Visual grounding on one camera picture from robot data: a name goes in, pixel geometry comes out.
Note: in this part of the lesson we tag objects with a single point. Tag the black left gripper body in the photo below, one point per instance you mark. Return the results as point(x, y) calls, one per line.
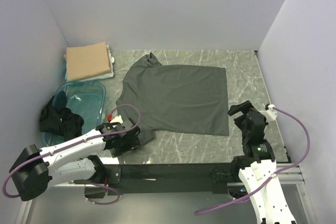
point(128, 143)

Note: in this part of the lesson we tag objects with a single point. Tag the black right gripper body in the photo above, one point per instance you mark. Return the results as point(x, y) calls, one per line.
point(239, 122)

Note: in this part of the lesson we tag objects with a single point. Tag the dark grey t-shirt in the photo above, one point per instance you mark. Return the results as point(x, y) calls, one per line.
point(176, 98)

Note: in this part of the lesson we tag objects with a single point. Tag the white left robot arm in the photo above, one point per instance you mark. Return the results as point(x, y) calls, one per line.
point(37, 169)

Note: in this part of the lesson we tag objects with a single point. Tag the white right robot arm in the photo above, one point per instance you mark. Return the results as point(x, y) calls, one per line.
point(257, 167)

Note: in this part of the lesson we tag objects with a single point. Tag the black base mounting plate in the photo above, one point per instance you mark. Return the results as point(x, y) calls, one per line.
point(171, 178)

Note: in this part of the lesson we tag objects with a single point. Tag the clear blue plastic bin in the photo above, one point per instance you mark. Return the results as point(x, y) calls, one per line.
point(84, 98)

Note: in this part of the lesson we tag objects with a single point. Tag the black t-shirt in bin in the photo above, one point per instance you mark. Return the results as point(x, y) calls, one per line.
point(61, 122)

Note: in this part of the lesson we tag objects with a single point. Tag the folded tan t-shirt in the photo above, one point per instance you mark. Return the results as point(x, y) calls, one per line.
point(86, 61)

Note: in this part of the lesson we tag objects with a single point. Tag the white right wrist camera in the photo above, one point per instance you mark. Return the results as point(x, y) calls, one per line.
point(270, 113)

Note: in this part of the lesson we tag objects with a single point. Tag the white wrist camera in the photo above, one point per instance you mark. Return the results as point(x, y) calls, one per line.
point(270, 113)
point(114, 119)

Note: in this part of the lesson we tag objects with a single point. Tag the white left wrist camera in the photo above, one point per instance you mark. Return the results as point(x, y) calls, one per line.
point(114, 119)

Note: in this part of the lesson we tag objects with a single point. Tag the aluminium extrusion rail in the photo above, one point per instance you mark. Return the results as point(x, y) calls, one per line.
point(292, 176)

